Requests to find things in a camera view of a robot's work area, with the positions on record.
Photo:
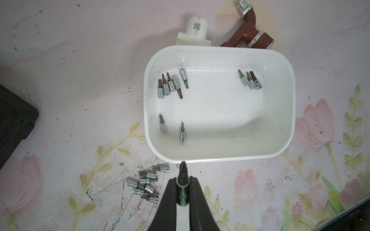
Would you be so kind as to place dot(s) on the black plastic tool case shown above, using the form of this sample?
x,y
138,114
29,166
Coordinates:
x,y
18,119

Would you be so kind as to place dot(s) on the silver bit box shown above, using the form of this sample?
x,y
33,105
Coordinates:
x,y
163,126
182,133

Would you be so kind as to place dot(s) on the silver bit phillips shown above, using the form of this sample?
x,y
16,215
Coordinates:
x,y
151,198
134,184

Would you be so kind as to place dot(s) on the maroon faucet valve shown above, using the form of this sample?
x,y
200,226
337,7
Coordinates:
x,y
247,32

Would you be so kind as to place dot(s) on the silver bit phillips upper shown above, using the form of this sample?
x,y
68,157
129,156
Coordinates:
x,y
151,198

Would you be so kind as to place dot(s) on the silver bit pile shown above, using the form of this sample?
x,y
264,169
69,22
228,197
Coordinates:
x,y
160,91
161,168
148,174
146,191

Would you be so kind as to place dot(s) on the white plastic storage box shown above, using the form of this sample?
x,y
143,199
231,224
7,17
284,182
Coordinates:
x,y
224,120

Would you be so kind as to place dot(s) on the silver bit pile bottom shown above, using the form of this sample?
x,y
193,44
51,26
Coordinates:
x,y
146,191

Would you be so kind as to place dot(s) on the silver bit phillips left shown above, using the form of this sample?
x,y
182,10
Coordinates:
x,y
134,184

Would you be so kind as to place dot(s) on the silver bit dark pointed tip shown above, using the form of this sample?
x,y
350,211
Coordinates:
x,y
182,183

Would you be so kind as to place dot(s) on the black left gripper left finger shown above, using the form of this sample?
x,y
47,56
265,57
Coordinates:
x,y
165,217

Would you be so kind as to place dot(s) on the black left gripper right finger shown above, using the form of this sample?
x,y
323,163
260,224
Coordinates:
x,y
200,216

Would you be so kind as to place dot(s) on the silver bit lone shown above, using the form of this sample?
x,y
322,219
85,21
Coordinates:
x,y
256,81

